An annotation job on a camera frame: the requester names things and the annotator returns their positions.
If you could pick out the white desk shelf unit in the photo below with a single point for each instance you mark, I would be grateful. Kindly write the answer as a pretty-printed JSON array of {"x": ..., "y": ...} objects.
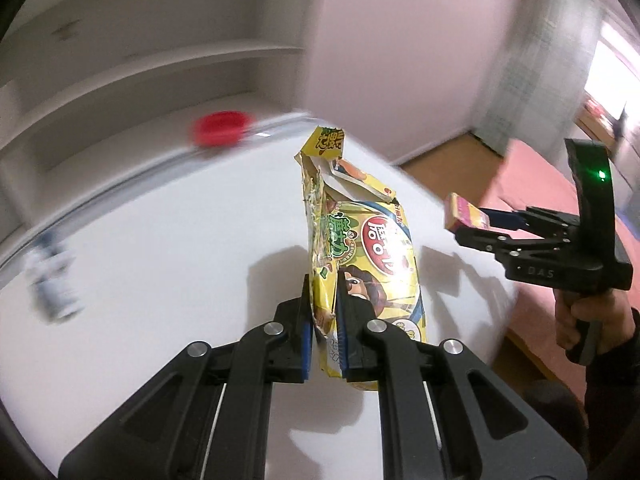
[{"x": 150, "y": 20}]

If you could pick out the person's dark clothed leg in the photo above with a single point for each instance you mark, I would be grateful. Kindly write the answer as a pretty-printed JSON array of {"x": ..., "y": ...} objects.
[{"x": 550, "y": 417}]

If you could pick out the yellow snack packet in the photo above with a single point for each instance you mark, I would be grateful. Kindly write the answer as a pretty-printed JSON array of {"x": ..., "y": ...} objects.
[{"x": 385, "y": 260}]

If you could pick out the person's right hand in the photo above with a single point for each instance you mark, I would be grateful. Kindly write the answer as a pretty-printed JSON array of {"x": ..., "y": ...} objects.
[{"x": 616, "y": 315}]

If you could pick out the crumpled white blue tissue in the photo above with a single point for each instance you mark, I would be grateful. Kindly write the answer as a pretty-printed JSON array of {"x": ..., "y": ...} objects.
[{"x": 55, "y": 280}]

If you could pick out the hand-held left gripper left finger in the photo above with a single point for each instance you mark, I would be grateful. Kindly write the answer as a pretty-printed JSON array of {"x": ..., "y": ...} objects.
[{"x": 306, "y": 332}]

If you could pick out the pale checked curtain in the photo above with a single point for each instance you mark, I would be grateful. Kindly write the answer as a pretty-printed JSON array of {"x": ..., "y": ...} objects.
[{"x": 540, "y": 60}]

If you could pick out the person's right forearm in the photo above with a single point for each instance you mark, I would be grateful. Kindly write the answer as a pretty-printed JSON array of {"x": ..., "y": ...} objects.
[{"x": 620, "y": 400}]

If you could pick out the pink bed cover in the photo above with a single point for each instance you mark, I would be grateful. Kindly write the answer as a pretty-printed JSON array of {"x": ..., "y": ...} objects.
[{"x": 540, "y": 185}]

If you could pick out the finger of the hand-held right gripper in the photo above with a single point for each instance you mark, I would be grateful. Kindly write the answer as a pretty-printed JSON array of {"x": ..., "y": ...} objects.
[
  {"x": 480, "y": 240},
  {"x": 502, "y": 219}
]

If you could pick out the small pink yellow box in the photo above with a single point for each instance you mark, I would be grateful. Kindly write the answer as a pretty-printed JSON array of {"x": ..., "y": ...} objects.
[{"x": 465, "y": 212}]

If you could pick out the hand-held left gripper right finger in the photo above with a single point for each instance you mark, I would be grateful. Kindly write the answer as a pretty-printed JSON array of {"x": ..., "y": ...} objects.
[{"x": 342, "y": 337}]

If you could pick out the red plastic bowl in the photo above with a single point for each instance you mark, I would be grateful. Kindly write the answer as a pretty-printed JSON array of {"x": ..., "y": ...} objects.
[{"x": 220, "y": 130}]

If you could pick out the bright window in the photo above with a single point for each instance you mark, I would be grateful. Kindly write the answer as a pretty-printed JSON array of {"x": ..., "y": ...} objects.
[{"x": 615, "y": 70}]

